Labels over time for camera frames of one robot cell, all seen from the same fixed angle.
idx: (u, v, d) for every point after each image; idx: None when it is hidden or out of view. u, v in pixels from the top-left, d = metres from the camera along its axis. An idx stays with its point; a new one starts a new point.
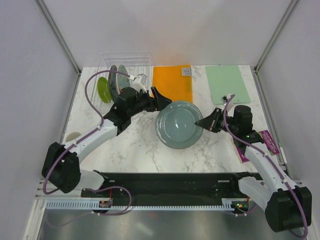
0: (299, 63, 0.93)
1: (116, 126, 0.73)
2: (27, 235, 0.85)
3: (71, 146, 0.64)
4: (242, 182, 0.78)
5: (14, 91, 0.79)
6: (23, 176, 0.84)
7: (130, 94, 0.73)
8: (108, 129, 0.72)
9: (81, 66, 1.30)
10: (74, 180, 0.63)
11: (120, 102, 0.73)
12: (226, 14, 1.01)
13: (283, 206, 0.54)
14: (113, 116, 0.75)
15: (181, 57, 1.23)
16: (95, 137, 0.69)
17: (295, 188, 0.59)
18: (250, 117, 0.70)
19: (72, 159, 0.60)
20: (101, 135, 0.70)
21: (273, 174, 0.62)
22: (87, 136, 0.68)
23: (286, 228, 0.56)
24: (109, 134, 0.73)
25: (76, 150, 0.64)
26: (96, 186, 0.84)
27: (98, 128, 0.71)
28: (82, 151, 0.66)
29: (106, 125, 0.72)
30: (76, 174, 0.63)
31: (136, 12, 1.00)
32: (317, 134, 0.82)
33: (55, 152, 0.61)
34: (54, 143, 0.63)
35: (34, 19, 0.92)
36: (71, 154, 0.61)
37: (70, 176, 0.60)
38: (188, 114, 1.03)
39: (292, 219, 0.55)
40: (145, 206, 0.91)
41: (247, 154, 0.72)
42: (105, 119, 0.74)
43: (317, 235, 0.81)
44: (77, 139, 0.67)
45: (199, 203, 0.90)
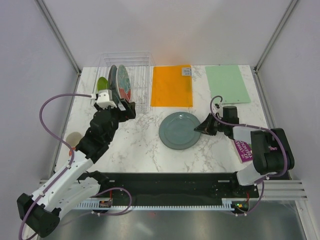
0: (299, 63, 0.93)
1: (89, 157, 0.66)
2: (27, 236, 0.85)
3: (38, 198, 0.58)
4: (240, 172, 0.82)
5: (14, 91, 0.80)
6: (23, 176, 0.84)
7: (104, 118, 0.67)
8: (80, 165, 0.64)
9: (81, 66, 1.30)
10: (54, 224, 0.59)
11: (94, 129, 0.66)
12: (226, 14, 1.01)
13: (258, 139, 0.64)
14: (88, 143, 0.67)
15: (180, 57, 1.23)
16: (66, 179, 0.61)
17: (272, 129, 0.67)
18: (235, 110, 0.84)
19: (41, 211, 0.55)
20: (72, 173, 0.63)
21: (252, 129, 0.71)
22: (56, 181, 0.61)
23: (272, 167, 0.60)
24: (82, 170, 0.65)
25: (43, 202, 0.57)
26: (95, 191, 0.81)
27: (67, 167, 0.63)
28: (51, 200, 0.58)
29: (76, 161, 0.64)
30: (52, 219, 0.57)
31: (136, 12, 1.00)
32: (317, 134, 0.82)
33: (25, 204, 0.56)
34: (23, 194, 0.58)
35: (35, 19, 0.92)
36: (39, 207, 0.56)
37: (43, 224, 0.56)
38: (188, 122, 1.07)
39: (274, 156, 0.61)
40: (145, 206, 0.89)
41: (236, 136, 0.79)
42: (77, 150, 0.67)
43: (317, 235, 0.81)
44: (45, 188, 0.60)
45: (199, 203, 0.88)
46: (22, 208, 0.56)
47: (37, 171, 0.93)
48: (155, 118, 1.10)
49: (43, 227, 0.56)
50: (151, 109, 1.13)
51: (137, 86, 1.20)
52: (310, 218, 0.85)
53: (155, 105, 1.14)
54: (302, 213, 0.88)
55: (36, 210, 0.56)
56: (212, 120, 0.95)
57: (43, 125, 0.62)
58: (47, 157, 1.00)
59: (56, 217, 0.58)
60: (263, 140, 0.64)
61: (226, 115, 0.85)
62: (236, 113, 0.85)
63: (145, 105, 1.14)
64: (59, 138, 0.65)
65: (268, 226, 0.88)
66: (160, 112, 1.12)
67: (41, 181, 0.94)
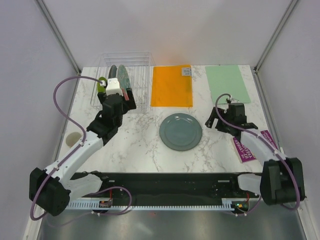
0: (299, 63, 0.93)
1: (101, 137, 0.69)
2: (27, 235, 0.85)
3: (52, 171, 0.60)
4: (242, 177, 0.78)
5: (14, 91, 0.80)
6: (23, 175, 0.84)
7: (115, 100, 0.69)
8: (92, 143, 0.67)
9: (81, 66, 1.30)
10: (64, 203, 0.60)
11: (106, 110, 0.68)
12: (227, 14, 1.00)
13: (272, 173, 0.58)
14: (98, 125, 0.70)
15: (181, 57, 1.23)
16: (80, 155, 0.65)
17: (286, 159, 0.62)
18: (242, 107, 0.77)
19: (54, 185, 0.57)
20: (85, 150, 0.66)
21: (265, 150, 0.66)
22: (69, 156, 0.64)
23: (280, 201, 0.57)
24: (94, 149, 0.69)
25: (58, 175, 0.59)
26: (96, 190, 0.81)
27: (80, 144, 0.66)
28: (65, 174, 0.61)
29: (88, 139, 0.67)
30: (64, 196, 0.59)
31: (136, 12, 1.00)
32: (317, 134, 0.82)
33: (39, 177, 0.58)
34: (36, 169, 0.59)
35: (35, 19, 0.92)
36: (54, 180, 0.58)
37: (57, 199, 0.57)
38: (186, 123, 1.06)
39: (284, 190, 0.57)
40: (146, 206, 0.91)
41: (243, 140, 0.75)
42: (89, 130, 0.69)
43: (317, 235, 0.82)
44: (59, 162, 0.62)
45: (199, 203, 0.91)
46: (36, 181, 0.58)
47: None
48: (155, 118, 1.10)
49: (56, 203, 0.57)
50: (151, 109, 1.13)
51: (137, 86, 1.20)
52: (311, 218, 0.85)
53: (155, 105, 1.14)
54: (302, 213, 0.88)
55: (50, 183, 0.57)
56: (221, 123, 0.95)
57: (57, 105, 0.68)
58: (47, 157, 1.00)
59: (67, 195, 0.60)
60: (277, 173, 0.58)
61: (232, 113, 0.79)
62: (243, 110, 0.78)
63: (145, 105, 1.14)
64: (66, 116, 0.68)
65: (268, 226, 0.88)
66: (160, 112, 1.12)
67: None
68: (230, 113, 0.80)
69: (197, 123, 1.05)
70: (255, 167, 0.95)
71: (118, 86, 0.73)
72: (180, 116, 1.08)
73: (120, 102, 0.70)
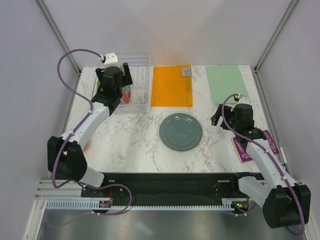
0: (299, 62, 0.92)
1: (106, 106, 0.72)
2: (27, 235, 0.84)
3: (69, 136, 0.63)
4: (243, 181, 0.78)
5: (14, 90, 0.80)
6: (23, 175, 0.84)
7: (114, 70, 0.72)
8: (100, 111, 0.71)
9: (81, 66, 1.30)
10: (82, 167, 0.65)
11: (107, 81, 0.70)
12: (227, 14, 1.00)
13: (281, 202, 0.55)
14: (101, 97, 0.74)
15: (181, 57, 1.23)
16: (91, 121, 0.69)
17: (294, 185, 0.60)
18: (250, 112, 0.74)
19: (74, 147, 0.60)
20: (95, 118, 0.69)
21: (272, 170, 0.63)
22: (81, 123, 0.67)
23: (283, 224, 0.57)
24: (102, 117, 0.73)
25: (75, 139, 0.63)
26: (97, 184, 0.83)
27: (90, 112, 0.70)
28: (81, 138, 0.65)
29: (97, 108, 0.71)
30: (82, 163, 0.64)
31: (136, 12, 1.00)
32: (318, 134, 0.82)
33: (57, 142, 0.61)
34: (52, 138, 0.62)
35: (35, 19, 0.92)
36: (71, 143, 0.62)
37: (77, 165, 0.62)
38: (186, 123, 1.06)
39: (288, 217, 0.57)
40: (145, 206, 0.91)
41: (248, 149, 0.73)
42: (94, 102, 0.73)
43: (317, 235, 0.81)
44: (73, 128, 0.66)
45: (199, 203, 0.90)
46: (54, 147, 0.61)
47: (37, 171, 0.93)
48: (155, 118, 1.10)
49: (77, 168, 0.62)
50: (151, 109, 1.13)
51: (137, 86, 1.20)
52: (311, 218, 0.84)
53: (155, 105, 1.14)
54: None
55: (69, 146, 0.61)
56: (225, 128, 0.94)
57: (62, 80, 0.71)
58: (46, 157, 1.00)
59: (84, 162, 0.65)
60: (285, 203, 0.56)
61: (239, 117, 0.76)
62: (252, 115, 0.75)
63: (145, 104, 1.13)
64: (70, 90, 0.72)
65: (268, 226, 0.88)
66: (160, 112, 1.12)
67: (41, 181, 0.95)
68: (237, 118, 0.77)
69: (197, 123, 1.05)
70: (255, 167, 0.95)
71: (116, 59, 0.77)
72: (180, 116, 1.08)
73: (119, 71, 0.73)
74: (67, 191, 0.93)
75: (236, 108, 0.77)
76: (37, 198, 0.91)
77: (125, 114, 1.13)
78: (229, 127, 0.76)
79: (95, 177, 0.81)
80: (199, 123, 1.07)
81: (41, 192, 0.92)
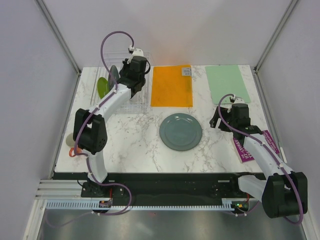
0: (299, 63, 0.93)
1: (130, 88, 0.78)
2: (27, 235, 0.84)
3: (95, 110, 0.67)
4: (243, 180, 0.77)
5: (14, 90, 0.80)
6: (23, 175, 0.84)
7: (141, 58, 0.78)
8: (124, 92, 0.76)
9: (81, 66, 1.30)
10: (103, 140, 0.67)
11: (134, 66, 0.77)
12: (227, 14, 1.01)
13: (278, 189, 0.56)
14: (125, 80, 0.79)
15: (181, 57, 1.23)
16: (115, 99, 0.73)
17: (291, 174, 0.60)
18: (246, 109, 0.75)
19: (98, 120, 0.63)
20: (118, 97, 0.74)
21: (269, 160, 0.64)
22: (107, 100, 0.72)
23: (282, 214, 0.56)
24: (123, 98, 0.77)
25: (100, 113, 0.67)
26: (100, 179, 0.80)
27: (114, 92, 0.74)
28: (105, 113, 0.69)
29: (121, 89, 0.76)
30: (104, 134, 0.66)
31: (136, 12, 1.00)
32: (317, 133, 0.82)
33: (83, 115, 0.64)
34: (80, 109, 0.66)
35: (35, 19, 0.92)
36: (97, 116, 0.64)
37: (99, 135, 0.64)
38: (186, 123, 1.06)
39: (287, 206, 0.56)
40: (145, 206, 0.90)
41: (246, 145, 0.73)
42: (119, 83, 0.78)
43: (317, 235, 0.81)
44: (99, 103, 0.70)
45: (199, 203, 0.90)
46: (81, 118, 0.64)
47: (37, 171, 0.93)
48: (155, 118, 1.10)
49: (99, 139, 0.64)
50: (151, 109, 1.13)
51: None
52: (311, 218, 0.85)
53: (155, 105, 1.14)
54: None
55: (94, 118, 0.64)
56: (224, 127, 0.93)
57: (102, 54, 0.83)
58: (46, 156, 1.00)
59: (105, 134, 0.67)
60: (282, 190, 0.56)
61: (236, 114, 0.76)
62: (247, 112, 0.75)
63: (145, 105, 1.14)
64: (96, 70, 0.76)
65: (268, 226, 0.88)
66: (160, 112, 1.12)
67: (41, 180, 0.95)
68: (234, 114, 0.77)
69: (197, 124, 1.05)
70: (255, 167, 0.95)
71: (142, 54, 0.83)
72: (180, 116, 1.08)
73: (146, 59, 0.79)
74: (67, 191, 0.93)
75: (233, 106, 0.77)
76: (37, 198, 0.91)
77: (125, 114, 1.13)
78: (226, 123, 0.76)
79: (101, 169, 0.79)
80: (199, 124, 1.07)
81: (41, 192, 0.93)
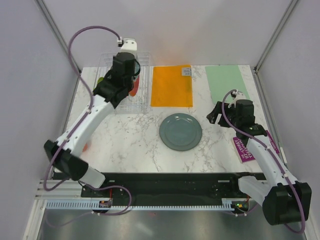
0: (299, 63, 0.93)
1: (108, 101, 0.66)
2: (27, 236, 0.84)
3: (64, 143, 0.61)
4: (242, 181, 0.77)
5: (14, 90, 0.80)
6: (23, 175, 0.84)
7: (125, 59, 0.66)
8: (100, 109, 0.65)
9: (81, 66, 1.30)
10: (81, 167, 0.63)
11: (117, 68, 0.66)
12: (227, 14, 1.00)
13: (282, 200, 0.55)
14: (107, 86, 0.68)
15: (181, 57, 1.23)
16: (88, 122, 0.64)
17: (295, 183, 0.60)
18: (251, 108, 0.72)
19: (66, 157, 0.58)
20: (92, 118, 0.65)
21: (273, 168, 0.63)
22: (78, 125, 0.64)
23: (282, 221, 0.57)
24: (103, 114, 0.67)
25: (69, 146, 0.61)
26: (96, 185, 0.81)
27: (88, 112, 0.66)
28: (76, 144, 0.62)
29: (96, 105, 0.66)
30: (80, 164, 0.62)
31: (136, 11, 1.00)
32: (317, 134, 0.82)
33: (51, 150, 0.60)
34: (48, 142, 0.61)
35: (34, 19, 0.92)
36: (65, 151, 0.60)
37: (72, 168, 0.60)
38: (186, 124, 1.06)
39: (289, 213, 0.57)
40: (145, 206, 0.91)
41: (249, 147, 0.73)
42: (96, 95, 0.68)
43: (317, 235, 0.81)
44: (68, 134, 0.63)
45: (199, 203, 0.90)
46: (50, 152, 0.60)
47: (37, 171, 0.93)
48: (155, 118, 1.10)
49: (73, 171, 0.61)
50: (151, 109, 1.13)
51: None
52: (311, 218, 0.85)
53: (156, 105, 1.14)
54: None
55: (63, 154, 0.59)
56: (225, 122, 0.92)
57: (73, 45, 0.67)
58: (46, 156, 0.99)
59: (82, 162, 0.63)
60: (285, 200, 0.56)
61: (239, 113, 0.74)
62: (252, 110, 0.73)
63: (145, 105, 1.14)
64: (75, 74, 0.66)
65: (268, 226, 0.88)
66: (160, 112, 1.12)
67: (41, 181, 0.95)
68: (237, 112, 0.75)
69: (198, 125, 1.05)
70: (255, 167, 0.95)
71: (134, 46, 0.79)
72: (180, 116, 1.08)
73: (132, 59, 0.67)
74: (67, 191, 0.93)
75: (237, 103, 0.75)
76: (37, 198, 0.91)
77: (125, 114, 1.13)
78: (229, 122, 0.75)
79: (95, 178, 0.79)
80: (199, 124, 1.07)
81: (41, 192, 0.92)
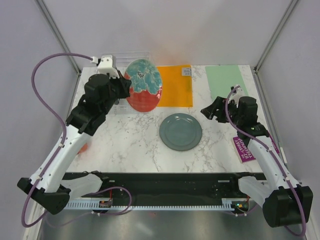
0: (299, 63, 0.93)
1: (83, 131, 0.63)
2: (27, 235, 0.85)
3: (36, 182, 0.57)
4: (243, 181, 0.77)
5: (15, 90, 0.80)
6: (23, 176, 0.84)
7: (98, 83, 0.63)
8: (74, 141, 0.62)
9: (81, 66, 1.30)
10: (61, 202, 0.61)
11: (89, 94, 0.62)
12: (227, 14, 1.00)
13: (283, 202, 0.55)
14: (82, 112, 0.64)
15: (181, 57, 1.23)
16: (61, 158, 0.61)
17: (296, 187, 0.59)
18: (255, 108, 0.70)
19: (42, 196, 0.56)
20: (66, 151, 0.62)
21: (275, 171, 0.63)
22: (52, 161, 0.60)
23: (282, 223, 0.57)
24: (78, 144, 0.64)
25: (43, 185, 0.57)
26: (95, 190, 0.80)
27: (60, 145, 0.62)
28: (51, 182, 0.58)
29: (69, 137, 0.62)
30: (60, 198, 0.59)
31: (136, 12, 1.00)
32: (317, 134, 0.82)
33: (24, 189, 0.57)
34: (20, 181, 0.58)
35: (34, 19, 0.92)
36: (39, 191, 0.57)
37: (51, 205, 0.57)
38: (186, 125, 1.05)
39: (290, 216, 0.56)
40: (145, 206, 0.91)
41: (250, 146, 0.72)
42: (69, 125, 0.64)
43: (317, 235, 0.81)
44: (41, 171, 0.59)
45: (199, 203, 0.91)
46: (23, 191, 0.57)
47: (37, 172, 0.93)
48: (155, 118, 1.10)
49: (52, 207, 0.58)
50: None
51: None
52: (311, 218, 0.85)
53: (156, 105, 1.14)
54: None
55: (37, 194, 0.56)
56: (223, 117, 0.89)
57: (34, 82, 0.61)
58: (45, 157, 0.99)
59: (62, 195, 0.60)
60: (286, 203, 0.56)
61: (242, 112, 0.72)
62: (256, 110, 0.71)
63: None
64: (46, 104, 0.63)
65: (269, 227, 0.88)
66: (160, 112, 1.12)
67: None
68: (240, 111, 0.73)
69: (198, 125, 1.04)
70: (255, 167, 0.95)
71: (111, 63, 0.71)
72: (180, 116, 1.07)
73: (105, 83, 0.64)
74: None
75: (240, 102, 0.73)
76: None
77: (125, 114, 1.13)
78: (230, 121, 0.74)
79: (89, 187, 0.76)
80: (199, 124, 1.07)
81: None
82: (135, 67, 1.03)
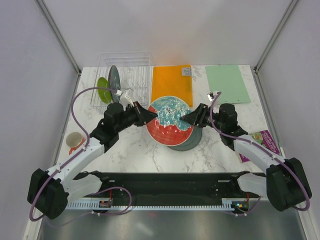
0: (299, 63, 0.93)
1: (103, 143, 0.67)
2: (27, 236, 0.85)
3: (54, 173, 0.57)
4: (243, 180, 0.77)
5: (15, 90, 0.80)
6: (23, 176, 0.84)
7: (117, 109, 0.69)
8: (95, 148, 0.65)
9: (81, 66, 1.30)
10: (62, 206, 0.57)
11: (108, 119, 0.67)
12: (227, 14, 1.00)
13: (278, 178, 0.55)
14: (100, 133, 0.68)
15: (181, 57, 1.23)
16: (81, 160, 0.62)
17: (285, 161, 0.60)
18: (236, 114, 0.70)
19: (54, 186, 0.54)
20: (87, 155, 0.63)
21: (262, 154, 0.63)
22: (71, 159, 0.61)
23: (291, 204, 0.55)
24: (96, 154, 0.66)
25: (59, 177, 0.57)
26: (95, 190, 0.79)
27: (83, 148, 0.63)
28: (67, 176, 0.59)
29: (92, 144, 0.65)
30: (63, 200, 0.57)
31: (136, 12, 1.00)
32: (317, 134, 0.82)
33: (39, 179, 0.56)
34: (38, 170, 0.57)
35: (34, 18, 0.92)
36: (55, 181, 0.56)
37: (55, 202, 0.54)
38: None
39: (293, 194, 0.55)
40: (145, 206, 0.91)
41: (237, 148, 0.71)
42: (91, 136, 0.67)
43: (317, 235, 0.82)
44: (61, 164, 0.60)
45: (199, 203, 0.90)
46: (36, 183, 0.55)
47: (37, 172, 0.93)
48: None
49: (54, 207, 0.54)
50: None
51: (136, 86, 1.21)
52: (310, 218, 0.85)
53: None
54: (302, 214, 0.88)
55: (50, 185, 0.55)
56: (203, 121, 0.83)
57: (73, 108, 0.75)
58: (45, 157, 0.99)
59: (65, 198, 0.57)
60: (282, 179, 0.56)
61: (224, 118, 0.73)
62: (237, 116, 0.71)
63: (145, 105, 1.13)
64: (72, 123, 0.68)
65: (268, 226, 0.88)
66: None
67: None
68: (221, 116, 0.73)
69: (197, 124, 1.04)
70: (255, 167, 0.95)
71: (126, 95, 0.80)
72: None
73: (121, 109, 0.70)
74: None
75: (221, 109, 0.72)
76: None
77: None
78: (213, 126, 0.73)
79: (89, 187, 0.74)
80: None
81: None
82: (163, 103, 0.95)
